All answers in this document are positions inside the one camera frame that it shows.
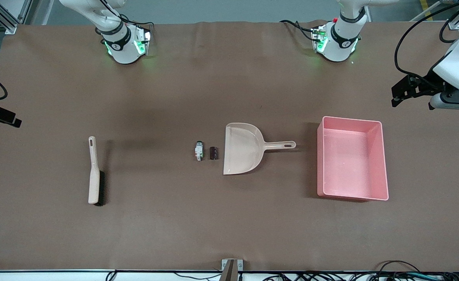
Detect black base cable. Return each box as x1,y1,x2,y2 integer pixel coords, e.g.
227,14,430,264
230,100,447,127
279,20,317,43
118,14,155,28

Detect right base connector plate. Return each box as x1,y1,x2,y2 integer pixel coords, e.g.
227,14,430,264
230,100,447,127
134,26,152,56

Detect upright aluminium frame profile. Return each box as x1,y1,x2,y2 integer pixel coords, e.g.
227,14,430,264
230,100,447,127
19,0,34,25

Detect beige plastic dustpan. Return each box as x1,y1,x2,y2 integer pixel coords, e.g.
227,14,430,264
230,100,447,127
223,123,297,176

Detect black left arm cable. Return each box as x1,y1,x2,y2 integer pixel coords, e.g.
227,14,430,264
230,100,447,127
394,0,459,88

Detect left base connector plate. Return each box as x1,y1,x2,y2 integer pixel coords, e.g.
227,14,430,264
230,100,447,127
311,24,328,53

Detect base connector plate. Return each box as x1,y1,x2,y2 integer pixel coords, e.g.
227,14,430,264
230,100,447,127
134,26,152,56
311,24,328,53

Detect pink plastic bin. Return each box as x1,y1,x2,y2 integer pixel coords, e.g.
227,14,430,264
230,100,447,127
317,116,389,202

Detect metal bracket with brown post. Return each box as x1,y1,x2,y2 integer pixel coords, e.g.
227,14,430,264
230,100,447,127
220,259,244,281

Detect tangled black cable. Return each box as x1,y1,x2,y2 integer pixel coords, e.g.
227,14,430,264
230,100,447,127
263,273,312,281

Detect thin black cable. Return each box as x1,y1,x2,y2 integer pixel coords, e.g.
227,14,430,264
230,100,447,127
174,272,222,281

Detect beige hand brush black bristles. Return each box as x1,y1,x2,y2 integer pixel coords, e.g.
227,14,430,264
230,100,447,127
88,136,106,206

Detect teal cable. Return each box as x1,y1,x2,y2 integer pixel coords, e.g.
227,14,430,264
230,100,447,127
407,273,454,280

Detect black right base cable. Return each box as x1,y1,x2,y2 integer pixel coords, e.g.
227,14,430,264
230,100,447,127
118,14,155,28

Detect black left base cable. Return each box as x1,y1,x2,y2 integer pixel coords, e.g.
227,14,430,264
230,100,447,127
279,20,317,43

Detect brown table cover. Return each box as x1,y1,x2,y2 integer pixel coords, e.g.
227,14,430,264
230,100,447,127
0,20,459,272

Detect black looped cable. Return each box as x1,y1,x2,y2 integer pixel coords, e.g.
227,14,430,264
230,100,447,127
376,260,423,276

